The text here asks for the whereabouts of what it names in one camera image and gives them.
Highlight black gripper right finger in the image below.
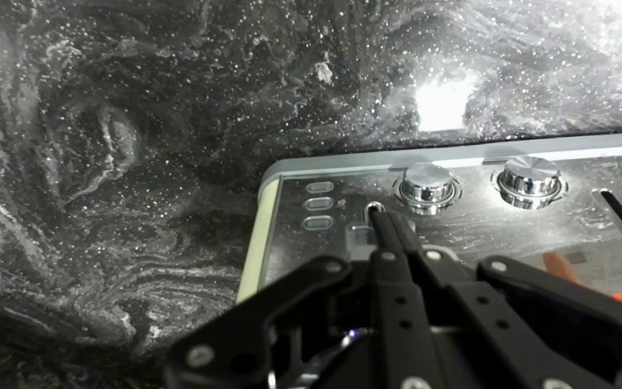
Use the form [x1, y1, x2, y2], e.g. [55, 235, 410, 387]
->
[395, 216, 622, 389]

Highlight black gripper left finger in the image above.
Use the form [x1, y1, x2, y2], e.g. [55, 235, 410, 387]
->
[164, 206, 448, 389]

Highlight silver chrome toaster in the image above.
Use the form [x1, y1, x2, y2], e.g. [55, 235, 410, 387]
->
[238, 134, 622, 299]

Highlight chrome toaster knob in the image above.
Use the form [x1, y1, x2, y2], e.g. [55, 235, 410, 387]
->
[494, 156, 567, 209]
[394, 161, 462, 214]

